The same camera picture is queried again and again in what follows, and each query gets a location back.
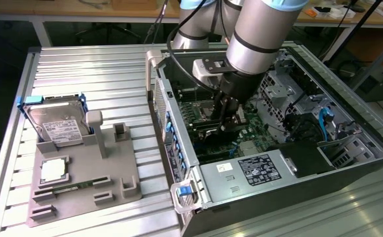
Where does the blue release latch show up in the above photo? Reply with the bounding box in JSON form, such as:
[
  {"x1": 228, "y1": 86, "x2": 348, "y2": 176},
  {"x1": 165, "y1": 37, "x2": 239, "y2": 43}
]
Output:
[{"x1": 175, "y1": 186, "x2": 192, "y2": 198}]

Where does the silver chipset heatsink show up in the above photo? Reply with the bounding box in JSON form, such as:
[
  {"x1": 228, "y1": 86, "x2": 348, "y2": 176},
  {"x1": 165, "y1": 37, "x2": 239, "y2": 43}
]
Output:
[{"x1": 239, "y1": 142, "x2": 261, "y2": 156}]

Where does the dark grey floor cabinet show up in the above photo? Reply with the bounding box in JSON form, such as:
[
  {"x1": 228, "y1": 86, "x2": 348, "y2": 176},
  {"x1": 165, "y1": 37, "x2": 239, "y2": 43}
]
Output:
[{"x1": 357, "y1": 70, "x2": 383, "y2": 102}]

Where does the blue wire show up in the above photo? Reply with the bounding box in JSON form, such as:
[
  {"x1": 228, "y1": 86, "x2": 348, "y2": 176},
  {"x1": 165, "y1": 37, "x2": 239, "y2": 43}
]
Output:
[{"x1": 316, "y1": 105, "x2": 336, "y2": 143}]

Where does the hard disk in blue carrier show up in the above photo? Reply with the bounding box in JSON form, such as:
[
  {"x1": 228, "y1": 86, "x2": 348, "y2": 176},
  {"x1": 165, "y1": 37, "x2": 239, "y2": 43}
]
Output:
[{"x1": 16, "y1": 91, "x2": 93, "y2": 147}]

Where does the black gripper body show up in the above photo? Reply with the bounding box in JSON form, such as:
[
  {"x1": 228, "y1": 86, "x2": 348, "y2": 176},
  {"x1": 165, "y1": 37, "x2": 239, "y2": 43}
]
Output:
[{"x1": 217, "y1": 71, "x2": 265, "y2": 104}]

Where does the white box with orange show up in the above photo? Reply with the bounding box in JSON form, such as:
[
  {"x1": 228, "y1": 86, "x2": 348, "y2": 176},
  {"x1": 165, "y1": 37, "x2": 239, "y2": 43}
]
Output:
[{"x1": 304, "y1": 6, "x2": 356, "y2": 20}]

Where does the black office chair base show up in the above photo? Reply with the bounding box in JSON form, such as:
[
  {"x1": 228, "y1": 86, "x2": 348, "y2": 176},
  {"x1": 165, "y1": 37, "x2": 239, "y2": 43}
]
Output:
[{"x1": 74, "y1": 22, "x2": 142, "y2": 44}]

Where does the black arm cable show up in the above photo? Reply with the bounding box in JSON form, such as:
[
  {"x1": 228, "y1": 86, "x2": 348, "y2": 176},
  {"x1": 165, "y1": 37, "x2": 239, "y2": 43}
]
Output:
[{"x1": 165, "y1": 0, "x2": 225, "y2": 93}]

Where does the dark RAM stick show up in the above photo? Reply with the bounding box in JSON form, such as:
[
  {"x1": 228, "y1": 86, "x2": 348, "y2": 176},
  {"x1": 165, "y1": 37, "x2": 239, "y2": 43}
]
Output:
[{"x1": 191, "y1": 119, "x2": 219, "y2": 132}]

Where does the grey metal disk bay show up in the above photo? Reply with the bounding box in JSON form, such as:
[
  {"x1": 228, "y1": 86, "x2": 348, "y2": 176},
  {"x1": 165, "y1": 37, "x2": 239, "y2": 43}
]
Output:
[{"x1": 259, "y1": 70, "x2": 331, "y2": 119}]

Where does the green motherboard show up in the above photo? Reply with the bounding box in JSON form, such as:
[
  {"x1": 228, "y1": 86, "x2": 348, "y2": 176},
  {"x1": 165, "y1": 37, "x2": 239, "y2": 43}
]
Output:
[{"x1": 175, "y1": 83, "x2": 280, "y2": 165}]

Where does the grey parts rack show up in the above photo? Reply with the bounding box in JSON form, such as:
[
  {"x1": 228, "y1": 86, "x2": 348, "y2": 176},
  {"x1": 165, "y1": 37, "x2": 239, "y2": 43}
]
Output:
[{"x1": 25, "y1": 110, "x2": 142, "y2": 228}]

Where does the CPU socket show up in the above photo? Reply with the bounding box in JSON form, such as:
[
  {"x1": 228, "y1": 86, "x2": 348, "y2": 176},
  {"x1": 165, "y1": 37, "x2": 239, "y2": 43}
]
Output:
[{"x1": 196, "y1": 100, "x2": 217, "y2": 119}]

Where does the green RAM stick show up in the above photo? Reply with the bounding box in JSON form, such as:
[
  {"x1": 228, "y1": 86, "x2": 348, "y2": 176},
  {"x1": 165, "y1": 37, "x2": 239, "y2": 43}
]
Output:
[{"x1": 50, "y1": 181, "x2": 96, "y2": 195}]

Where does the black wire bundle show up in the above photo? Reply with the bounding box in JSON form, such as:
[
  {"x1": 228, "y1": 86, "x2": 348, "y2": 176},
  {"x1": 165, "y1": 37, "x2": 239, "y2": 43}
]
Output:
[{"x1": 281, "y1": 112, "x2": 325, "y2": 143}]

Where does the black tripod pole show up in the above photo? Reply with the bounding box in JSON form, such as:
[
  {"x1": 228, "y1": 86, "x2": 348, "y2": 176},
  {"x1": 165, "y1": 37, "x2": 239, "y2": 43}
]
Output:
[{"x1": 321, "y1": 0, "x2": 383, "y2": 62}]

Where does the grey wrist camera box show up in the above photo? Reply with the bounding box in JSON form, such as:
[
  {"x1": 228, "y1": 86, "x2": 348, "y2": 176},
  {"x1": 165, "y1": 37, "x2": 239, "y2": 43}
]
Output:
[{"x1": 191, "y1": 58, "x2": 239, "y2": 86}]

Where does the black open PC case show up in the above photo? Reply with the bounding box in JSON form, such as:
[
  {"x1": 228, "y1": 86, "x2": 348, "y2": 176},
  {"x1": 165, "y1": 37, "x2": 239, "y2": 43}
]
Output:
[{"x1": 144, "y1": 40, "x2": 383, "y2": 237}]

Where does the grey power supply unit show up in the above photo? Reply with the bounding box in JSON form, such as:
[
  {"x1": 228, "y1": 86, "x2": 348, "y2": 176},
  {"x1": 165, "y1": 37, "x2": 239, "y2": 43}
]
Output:
[{"x1": 197, "y1": 151, "x2": 300, "y2": 202}]

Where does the wooden desk white frame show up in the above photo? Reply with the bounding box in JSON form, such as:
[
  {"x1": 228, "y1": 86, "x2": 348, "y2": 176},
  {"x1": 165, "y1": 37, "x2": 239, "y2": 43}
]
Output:
[{"x1": 0, "y1": 0, "x2": 383, "y2": 62}]

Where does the silver CPU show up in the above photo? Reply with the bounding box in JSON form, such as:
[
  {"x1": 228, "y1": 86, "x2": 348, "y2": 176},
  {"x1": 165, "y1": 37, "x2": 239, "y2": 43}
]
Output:
[{"x1": 40, "y1": 159, "x2": 69, "y2": 181}]

